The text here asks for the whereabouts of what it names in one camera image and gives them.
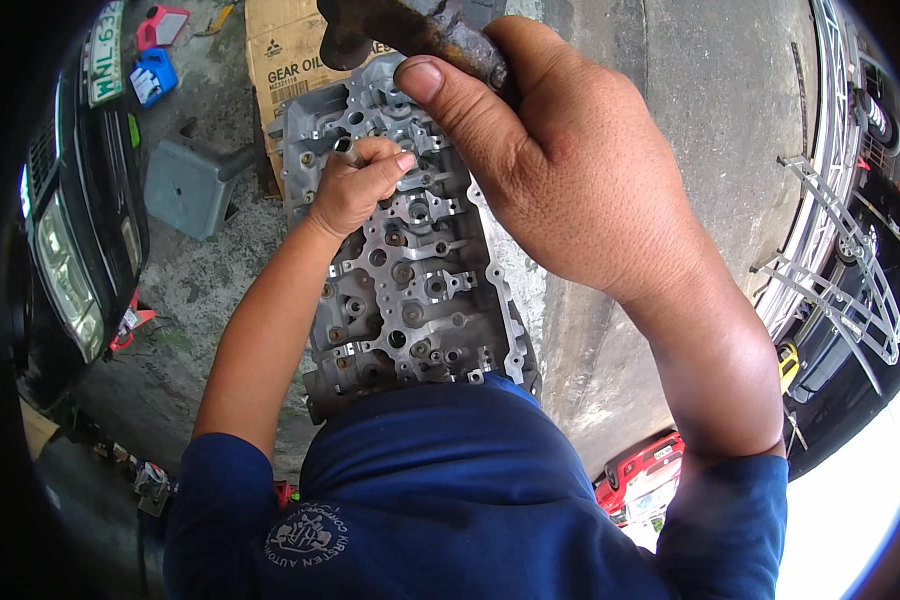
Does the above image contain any person's right hand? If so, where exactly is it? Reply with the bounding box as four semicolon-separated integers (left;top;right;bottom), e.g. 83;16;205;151
393;15;723;306

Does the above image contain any person's left hand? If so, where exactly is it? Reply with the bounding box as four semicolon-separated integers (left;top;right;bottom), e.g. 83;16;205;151
307;135;419;243

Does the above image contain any steel socket tube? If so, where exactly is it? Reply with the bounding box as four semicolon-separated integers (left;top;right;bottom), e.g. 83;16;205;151
332;135;369;171

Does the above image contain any rusty metal hammer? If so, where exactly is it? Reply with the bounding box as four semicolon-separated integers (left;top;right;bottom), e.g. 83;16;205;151
316;0;523;106

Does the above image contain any aluminium engine cylinder head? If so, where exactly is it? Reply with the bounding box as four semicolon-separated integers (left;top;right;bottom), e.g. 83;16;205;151
267;51;543;426

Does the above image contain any grey plastic container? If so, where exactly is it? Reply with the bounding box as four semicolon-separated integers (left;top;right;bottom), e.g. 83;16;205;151
144;137;257;242

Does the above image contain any brown cardboard carton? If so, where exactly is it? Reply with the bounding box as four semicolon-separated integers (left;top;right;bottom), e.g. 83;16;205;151
244;0;400;201

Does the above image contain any yellow tool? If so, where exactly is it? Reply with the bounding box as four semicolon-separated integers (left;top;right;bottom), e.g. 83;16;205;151
194;2;238;38

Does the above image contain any blue oil can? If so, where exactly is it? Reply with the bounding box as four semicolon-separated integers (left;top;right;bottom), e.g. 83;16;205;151
129;48;179;109

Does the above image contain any silver metal truss beam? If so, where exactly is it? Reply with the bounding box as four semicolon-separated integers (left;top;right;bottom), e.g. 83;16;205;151
753;0;873;340

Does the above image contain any red oil can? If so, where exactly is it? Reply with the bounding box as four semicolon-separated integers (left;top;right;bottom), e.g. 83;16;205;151
135;5;192;52

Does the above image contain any red jack stand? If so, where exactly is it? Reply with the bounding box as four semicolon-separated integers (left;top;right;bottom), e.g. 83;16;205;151
107;288;158;356

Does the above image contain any black car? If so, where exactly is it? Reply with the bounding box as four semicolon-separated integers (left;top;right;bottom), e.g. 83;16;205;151
13;0;152;412

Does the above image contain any yellow plastic object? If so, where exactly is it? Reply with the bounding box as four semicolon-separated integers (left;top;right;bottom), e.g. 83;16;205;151
777;341;803;396

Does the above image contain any grey metal ladder rack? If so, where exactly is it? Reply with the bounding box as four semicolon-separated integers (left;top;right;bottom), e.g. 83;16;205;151
748;153;900;397

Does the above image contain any black vehicle with red lights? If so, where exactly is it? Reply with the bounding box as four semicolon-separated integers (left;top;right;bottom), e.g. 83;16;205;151
850;51;900;198

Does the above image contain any red car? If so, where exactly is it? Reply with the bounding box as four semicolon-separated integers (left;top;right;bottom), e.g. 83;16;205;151
594;431;687;531

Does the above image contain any person's body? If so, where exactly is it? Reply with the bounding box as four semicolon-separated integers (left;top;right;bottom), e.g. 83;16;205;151
163;375;790;600

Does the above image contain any dark blue car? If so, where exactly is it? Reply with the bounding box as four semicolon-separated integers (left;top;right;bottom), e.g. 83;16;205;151
783;217;900;483

